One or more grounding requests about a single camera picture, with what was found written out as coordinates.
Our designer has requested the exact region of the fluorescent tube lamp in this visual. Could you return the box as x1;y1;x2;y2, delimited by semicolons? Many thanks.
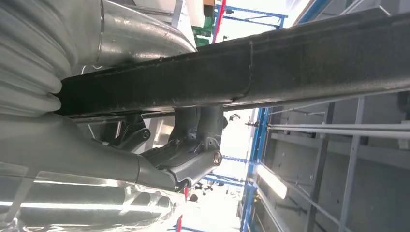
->
256;165;288;200

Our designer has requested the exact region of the blue metal upright frame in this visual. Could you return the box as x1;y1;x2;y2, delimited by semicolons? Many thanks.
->
238;0;334;232

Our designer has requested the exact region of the green machine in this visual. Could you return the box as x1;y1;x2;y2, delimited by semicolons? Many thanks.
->
192;16;215;47

